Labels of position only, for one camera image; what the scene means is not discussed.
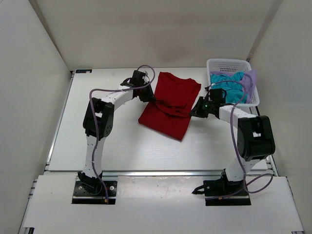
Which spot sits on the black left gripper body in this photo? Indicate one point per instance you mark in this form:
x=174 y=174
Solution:
x=145 y=92

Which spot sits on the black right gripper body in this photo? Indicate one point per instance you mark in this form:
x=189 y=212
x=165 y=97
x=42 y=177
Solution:
x=204 y=108

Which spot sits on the red t shirt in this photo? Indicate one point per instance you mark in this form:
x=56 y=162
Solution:
x=169 y=114

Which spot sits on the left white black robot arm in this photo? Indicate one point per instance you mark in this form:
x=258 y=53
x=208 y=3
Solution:
x=98 y=124

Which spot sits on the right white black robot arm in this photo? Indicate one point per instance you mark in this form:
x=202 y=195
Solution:
x=252 y=136

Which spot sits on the teal t shirt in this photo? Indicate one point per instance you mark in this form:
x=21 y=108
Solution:
x=232 y=84

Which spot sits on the white plastic laundry basket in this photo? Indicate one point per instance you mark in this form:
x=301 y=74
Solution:
x=231 y=66

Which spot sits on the lavender t shirt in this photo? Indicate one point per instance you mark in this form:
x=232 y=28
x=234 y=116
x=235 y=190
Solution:
x=249 y=81

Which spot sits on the small black table label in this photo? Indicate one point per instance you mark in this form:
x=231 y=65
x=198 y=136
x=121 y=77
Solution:
x=83 y=71

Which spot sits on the aluminium frame rail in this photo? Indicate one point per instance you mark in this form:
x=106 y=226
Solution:
x=163 y=173

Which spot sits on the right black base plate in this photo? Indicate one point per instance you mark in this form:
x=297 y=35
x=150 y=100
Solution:
x=222 y=192

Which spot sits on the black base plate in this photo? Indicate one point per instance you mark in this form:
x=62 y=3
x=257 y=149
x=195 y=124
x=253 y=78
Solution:
x=82 y=194
x=222 y=192

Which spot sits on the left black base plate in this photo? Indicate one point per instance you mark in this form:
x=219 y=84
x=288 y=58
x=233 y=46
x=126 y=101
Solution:
x=82 y=194

